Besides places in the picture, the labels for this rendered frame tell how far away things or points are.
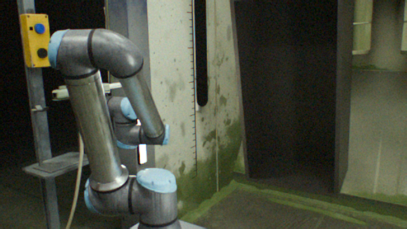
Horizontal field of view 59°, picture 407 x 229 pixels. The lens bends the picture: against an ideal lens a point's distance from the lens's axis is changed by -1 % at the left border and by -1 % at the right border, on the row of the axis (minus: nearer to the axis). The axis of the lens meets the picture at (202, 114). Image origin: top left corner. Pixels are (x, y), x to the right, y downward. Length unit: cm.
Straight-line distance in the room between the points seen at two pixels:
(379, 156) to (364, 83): 67
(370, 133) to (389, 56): 68
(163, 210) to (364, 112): 231
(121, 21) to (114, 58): 114
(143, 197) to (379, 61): 259
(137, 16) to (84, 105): 114
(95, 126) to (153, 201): 36
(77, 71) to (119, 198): 52
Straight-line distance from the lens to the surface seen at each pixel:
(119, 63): 109
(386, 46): 346
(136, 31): 222
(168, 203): 139
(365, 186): 315
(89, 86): 116
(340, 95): 204
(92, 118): 121
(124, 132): 156
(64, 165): 197
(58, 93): 172
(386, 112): 332
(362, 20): 314
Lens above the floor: 142
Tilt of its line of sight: 12 degrees down
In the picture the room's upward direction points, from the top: 1 degrees counter-clockwise
